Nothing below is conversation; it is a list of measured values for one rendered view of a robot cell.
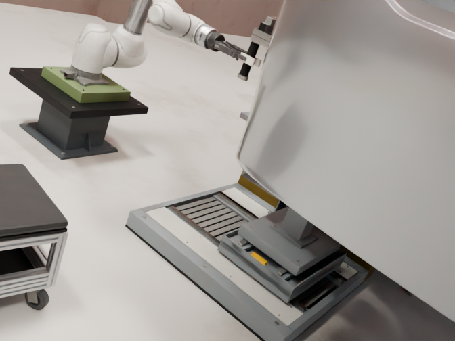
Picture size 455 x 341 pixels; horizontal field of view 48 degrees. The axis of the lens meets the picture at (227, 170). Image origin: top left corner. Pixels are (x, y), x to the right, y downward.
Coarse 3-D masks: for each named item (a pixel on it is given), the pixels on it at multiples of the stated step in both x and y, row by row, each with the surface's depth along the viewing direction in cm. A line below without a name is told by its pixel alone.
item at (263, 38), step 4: (256, 28) 191; (256, 32) 191; (260, 32) 190; (264, 32) 189; (252, 36) 192; (256, 36) 191; (260, 36) 190; (264, 36) 189; (268, 36) 188; (252, 40) 192; (256, 40) 191; (260, 40) 190; (264, 40) 189; (268, 40) 188; (260, 44) 191; (264, 44) 190
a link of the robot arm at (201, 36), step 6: (204, 24) 206; (198, 30) 204; (204, 30) 203; (210, 30) 203; (216, 30) 206; (198, 36) 204; (204, 36) 203; (198, 42) 206; (204, 42) 204; (204, 48) 207
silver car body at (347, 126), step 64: (320, 0) 85; (384, 0) 75; (448, 0) 145; (320, 64) 85; (384, 64) 76; (448, 64) 69; (256, 128) 107; (320, 128) 89; (384, 128) 78; (448, 128) 71; (320, 192) 93; (384, 192) 83; (448, 192) 74; (384, 256) 87; (448, 256) 78
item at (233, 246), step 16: (224, 240) 206; (240, 240) 207; (240, 256) 202; (256, 256) 198; (336, 256) 227; (256, 272) 199; (272, 272) 194; (288, 272) 198; (304, 272) 206; (320, 272) 209; (272, 288) 195; (288, 288) 191; (304, 288) 202
